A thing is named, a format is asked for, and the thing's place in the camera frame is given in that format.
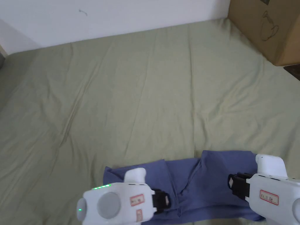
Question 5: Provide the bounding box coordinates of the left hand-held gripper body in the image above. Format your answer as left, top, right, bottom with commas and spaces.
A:
76, 167, 163, 225

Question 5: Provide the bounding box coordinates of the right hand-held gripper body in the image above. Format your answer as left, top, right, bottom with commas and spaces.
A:
236, 153, 300, 225

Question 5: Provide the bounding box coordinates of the dark blue shirt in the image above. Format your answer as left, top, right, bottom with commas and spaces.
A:
104, 150, 267, 222

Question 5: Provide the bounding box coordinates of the bed with pale green sheet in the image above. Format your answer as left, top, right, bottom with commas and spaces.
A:
0, 17, 300, 225

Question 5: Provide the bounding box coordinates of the brown cardboard carton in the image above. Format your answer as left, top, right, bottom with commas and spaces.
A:
228, 0, 300, 67

